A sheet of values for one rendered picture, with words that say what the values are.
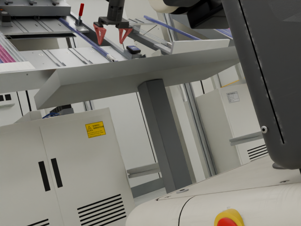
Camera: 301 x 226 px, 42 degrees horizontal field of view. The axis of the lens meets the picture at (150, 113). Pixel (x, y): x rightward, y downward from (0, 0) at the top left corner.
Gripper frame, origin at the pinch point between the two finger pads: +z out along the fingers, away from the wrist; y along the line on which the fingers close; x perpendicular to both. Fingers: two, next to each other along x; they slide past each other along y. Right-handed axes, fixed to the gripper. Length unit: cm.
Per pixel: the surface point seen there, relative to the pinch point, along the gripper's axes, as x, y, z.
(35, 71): 8.5, 33.9, 5.4
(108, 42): -13.3, -8.3, 5.6
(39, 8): -45.2, 9.7, 0.8
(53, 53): -7.9, 19.6, 6.7
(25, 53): -9.9, 30.0, 6.7
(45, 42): -63, -3, 25
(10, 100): -157, -21, 111
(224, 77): -147, -274, 113
